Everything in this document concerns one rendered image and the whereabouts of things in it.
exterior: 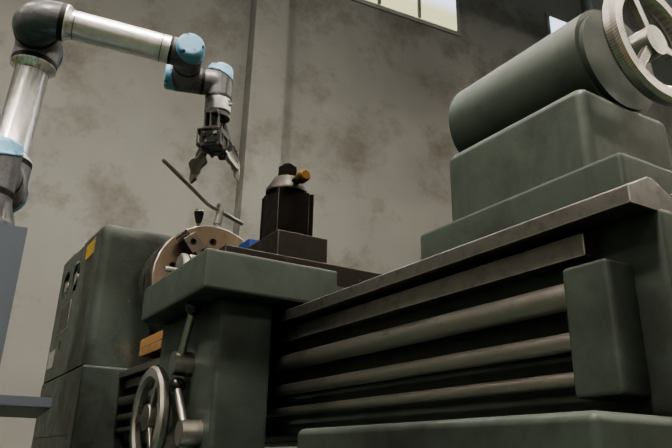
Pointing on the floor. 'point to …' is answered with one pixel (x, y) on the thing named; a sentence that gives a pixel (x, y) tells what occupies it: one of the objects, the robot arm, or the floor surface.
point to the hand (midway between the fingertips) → (214, 183)
